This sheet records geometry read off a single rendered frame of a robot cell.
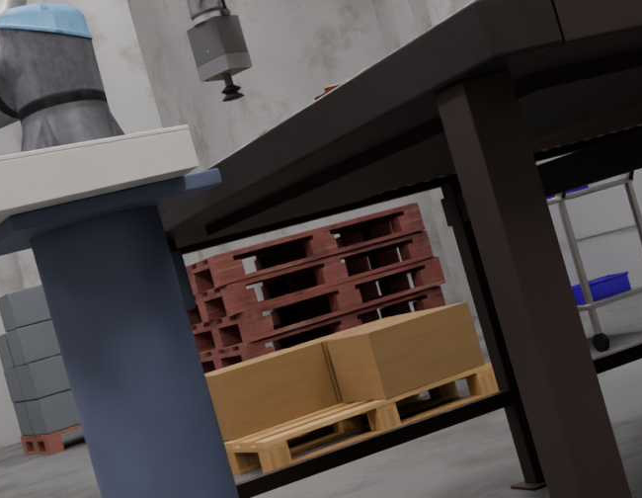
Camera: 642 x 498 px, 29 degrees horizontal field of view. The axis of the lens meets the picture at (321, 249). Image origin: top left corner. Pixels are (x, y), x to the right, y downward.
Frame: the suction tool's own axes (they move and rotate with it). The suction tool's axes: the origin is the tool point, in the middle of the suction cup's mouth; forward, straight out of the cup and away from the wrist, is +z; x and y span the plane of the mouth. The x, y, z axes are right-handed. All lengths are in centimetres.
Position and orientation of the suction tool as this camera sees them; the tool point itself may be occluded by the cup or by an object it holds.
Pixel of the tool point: (233, 98)
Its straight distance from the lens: 238.6
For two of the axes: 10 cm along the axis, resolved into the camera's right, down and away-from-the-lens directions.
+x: -6.6, 1.7, -7.3
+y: -7.0, 2.2, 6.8
